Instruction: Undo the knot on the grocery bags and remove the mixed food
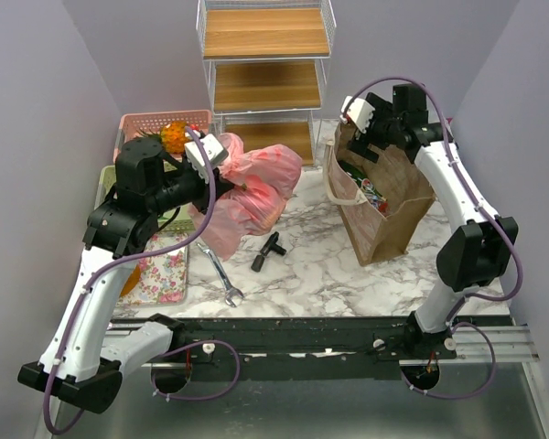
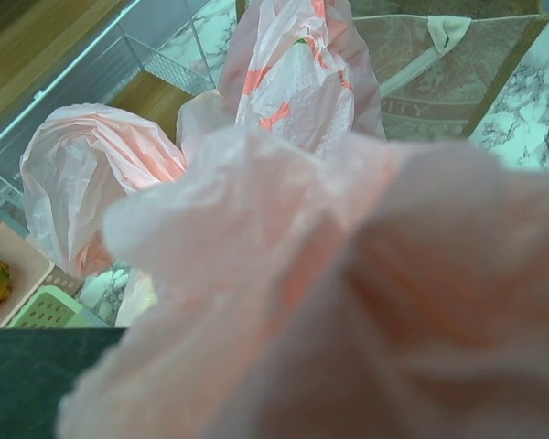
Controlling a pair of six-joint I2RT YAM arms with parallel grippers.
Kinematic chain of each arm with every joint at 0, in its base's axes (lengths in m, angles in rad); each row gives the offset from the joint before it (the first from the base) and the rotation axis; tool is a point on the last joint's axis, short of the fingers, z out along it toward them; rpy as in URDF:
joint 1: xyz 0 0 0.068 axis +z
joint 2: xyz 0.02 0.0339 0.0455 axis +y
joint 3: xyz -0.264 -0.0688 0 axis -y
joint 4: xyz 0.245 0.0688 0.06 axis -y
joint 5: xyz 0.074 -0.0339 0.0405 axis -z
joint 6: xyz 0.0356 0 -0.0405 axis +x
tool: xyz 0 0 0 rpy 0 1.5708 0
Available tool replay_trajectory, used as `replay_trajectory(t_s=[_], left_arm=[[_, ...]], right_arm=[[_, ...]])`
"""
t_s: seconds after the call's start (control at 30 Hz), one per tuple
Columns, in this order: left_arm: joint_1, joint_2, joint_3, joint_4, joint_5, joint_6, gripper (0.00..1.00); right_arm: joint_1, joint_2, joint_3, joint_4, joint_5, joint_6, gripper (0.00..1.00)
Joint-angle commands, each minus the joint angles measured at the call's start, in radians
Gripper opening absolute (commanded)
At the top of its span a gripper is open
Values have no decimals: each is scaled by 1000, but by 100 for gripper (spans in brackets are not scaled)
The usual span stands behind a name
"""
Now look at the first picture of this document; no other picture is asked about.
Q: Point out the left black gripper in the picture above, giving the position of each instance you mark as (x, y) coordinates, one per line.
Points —
(220, 185)

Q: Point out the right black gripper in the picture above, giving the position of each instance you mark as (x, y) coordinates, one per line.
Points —
(383, 110)

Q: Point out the brown paper grocery bag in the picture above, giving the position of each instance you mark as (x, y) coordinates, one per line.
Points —
(375, 237)

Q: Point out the pink plastic bag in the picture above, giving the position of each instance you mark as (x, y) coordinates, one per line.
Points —
(264, 180)

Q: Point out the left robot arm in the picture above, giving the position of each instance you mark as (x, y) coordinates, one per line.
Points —
(77, 367)

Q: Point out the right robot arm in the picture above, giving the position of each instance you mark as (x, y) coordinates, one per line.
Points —
(481, 243)

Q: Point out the green plastic basket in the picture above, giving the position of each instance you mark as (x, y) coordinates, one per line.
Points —
(182, 223)

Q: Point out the toy pineapple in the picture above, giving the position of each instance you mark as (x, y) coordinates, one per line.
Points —
(172, 136)

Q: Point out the pink plastic basket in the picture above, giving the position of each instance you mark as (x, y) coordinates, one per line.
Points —
(132, 124)

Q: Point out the floral tray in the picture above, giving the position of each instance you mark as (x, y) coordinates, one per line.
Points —
(163, 280)

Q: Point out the silver open-end wrench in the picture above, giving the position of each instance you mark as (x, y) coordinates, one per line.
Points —
(230, 290)

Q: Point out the orange bread toy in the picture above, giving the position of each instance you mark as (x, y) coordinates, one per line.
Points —
(131, 282)

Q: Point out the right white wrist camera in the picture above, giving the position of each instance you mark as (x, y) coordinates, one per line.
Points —
(358, 112)

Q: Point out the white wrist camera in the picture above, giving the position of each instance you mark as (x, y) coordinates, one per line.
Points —
(205, 160)
(358, 112)

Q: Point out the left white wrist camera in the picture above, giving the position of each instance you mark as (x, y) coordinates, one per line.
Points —
(205, 160)

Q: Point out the black T-handle tool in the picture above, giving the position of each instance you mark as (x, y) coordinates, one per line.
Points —
(271, 245)

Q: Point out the white wire wooden shelf rack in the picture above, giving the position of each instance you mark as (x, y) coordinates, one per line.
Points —
(266, 65)

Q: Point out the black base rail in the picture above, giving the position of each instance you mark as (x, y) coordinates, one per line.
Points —
(301, 348)

